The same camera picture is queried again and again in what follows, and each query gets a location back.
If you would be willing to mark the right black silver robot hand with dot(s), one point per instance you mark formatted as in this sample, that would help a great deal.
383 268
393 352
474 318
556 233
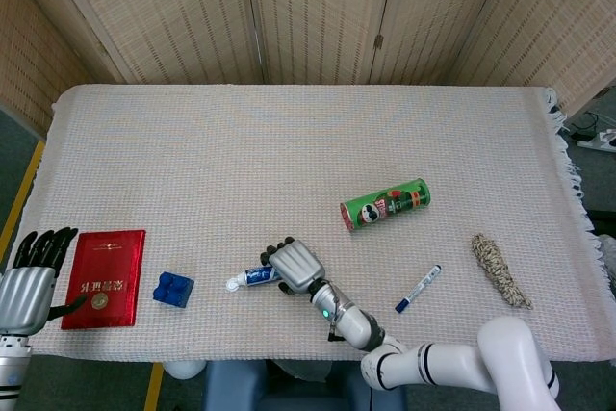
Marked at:
298 264

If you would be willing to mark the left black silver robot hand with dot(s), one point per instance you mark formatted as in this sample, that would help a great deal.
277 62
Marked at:
24 295

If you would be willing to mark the white blue toothpaste tube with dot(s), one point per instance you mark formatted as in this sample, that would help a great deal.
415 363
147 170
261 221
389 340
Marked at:
252 276

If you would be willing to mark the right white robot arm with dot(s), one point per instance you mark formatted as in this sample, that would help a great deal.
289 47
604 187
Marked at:
356 322

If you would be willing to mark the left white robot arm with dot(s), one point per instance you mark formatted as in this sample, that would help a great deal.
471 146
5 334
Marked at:
10 372

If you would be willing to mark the blue robot base seat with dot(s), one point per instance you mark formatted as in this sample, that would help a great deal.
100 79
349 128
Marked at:
231 389

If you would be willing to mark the red certificate booklet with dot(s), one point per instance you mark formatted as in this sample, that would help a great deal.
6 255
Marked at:
106 276

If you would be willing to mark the white woven tablecloth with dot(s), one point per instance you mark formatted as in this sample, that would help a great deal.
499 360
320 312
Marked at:
289 165

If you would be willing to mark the green Pringles can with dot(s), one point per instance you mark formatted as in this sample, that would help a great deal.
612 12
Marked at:
385 206

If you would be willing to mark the blue white marker pen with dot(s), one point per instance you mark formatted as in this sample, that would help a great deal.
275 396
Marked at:
418 289

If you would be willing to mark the blue building block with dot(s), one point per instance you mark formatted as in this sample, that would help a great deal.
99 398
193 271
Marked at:
173 290

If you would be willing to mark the white round base part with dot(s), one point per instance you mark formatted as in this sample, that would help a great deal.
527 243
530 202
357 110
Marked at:
183 369

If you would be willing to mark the metal screen hinge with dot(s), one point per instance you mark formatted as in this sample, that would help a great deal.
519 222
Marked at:
378 41

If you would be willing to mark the bamboo folding screen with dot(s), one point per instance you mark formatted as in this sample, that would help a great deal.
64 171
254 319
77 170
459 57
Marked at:
313 11

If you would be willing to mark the white power strip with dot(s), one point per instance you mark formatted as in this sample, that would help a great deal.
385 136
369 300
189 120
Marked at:
599 140

